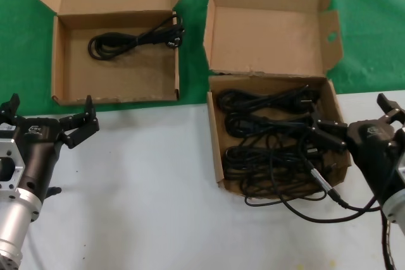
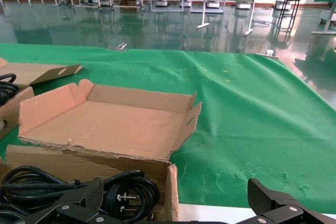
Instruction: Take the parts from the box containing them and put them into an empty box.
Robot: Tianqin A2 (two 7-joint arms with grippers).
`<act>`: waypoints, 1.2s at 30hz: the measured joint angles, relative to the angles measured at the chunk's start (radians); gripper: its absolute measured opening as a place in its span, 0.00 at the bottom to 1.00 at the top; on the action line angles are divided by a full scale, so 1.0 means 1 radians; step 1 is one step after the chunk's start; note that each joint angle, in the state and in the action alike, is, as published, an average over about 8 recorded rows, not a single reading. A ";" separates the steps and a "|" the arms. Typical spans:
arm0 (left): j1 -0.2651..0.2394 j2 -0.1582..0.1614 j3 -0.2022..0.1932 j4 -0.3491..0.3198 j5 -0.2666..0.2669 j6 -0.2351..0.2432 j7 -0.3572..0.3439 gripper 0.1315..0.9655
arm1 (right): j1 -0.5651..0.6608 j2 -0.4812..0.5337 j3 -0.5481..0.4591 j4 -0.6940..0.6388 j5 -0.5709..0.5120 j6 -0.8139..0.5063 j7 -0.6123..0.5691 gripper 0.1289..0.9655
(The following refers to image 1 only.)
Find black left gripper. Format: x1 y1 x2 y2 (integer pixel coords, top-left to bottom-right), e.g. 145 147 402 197
0 93 101 204

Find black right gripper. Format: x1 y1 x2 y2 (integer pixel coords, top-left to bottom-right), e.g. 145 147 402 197
308 92 405 204

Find open brown cardboard box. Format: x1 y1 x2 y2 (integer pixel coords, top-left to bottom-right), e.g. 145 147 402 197
36 0 189 106
202 0 354 197

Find green table cloth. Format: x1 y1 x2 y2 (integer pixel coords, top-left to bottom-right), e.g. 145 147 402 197
0 0 405 116

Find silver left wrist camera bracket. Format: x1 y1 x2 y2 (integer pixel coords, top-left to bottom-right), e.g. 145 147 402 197
0 138 26 202

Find black cable with silver connector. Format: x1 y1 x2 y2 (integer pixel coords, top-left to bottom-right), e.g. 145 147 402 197
300 130 382 212

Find black left wrist cable plug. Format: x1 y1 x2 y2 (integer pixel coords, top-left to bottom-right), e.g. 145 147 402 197
46 187 63 200

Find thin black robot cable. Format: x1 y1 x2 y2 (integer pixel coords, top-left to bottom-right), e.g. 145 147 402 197
283 196 380 224

